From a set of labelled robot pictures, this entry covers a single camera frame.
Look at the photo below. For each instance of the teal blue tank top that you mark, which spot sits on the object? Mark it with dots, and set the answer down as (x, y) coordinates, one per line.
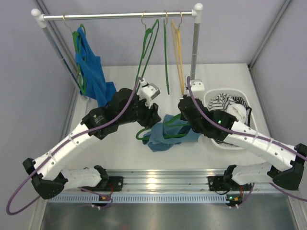
(167, 144)

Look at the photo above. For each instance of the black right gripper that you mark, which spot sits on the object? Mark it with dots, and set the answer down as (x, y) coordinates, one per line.
(183, 117)

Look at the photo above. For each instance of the silver and white clothes rack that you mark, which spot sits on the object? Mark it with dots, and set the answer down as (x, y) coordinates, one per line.
(61, 50)

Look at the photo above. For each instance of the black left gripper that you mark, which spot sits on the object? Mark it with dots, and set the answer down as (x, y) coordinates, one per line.
(151, 115)

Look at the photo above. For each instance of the bright blue tank top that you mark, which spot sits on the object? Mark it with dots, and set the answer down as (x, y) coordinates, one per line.
(91, 78)

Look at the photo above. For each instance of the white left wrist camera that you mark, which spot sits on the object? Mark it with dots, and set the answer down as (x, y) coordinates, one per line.
(148, 92)

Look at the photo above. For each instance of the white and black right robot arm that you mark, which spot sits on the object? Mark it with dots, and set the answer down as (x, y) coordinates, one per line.
(283, 166)

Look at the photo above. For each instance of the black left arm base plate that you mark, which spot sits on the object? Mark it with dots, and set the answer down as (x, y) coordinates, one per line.
(114, 184)

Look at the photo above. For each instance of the white plastic laundry basket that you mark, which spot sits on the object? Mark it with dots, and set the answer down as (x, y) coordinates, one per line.
(211, 94)

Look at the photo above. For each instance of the black and white striped garment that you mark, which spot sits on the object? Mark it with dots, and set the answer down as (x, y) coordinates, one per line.
(223, 100)

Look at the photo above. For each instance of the yellow hanger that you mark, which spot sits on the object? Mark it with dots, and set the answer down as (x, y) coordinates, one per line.
(176, 38)

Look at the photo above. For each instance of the aluminium mounting rail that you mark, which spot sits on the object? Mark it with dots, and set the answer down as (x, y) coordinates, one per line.
(162, 187)

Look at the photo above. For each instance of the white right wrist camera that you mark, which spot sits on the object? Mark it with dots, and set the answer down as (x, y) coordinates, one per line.
(197, 88)

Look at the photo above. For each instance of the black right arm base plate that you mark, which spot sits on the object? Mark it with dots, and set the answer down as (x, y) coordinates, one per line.
(217, 184)

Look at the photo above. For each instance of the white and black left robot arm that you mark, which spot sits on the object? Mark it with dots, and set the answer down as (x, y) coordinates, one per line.
(48, 173)

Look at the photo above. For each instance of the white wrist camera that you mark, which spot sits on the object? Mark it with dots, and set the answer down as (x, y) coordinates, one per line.
(148, 92)
(197, 88)

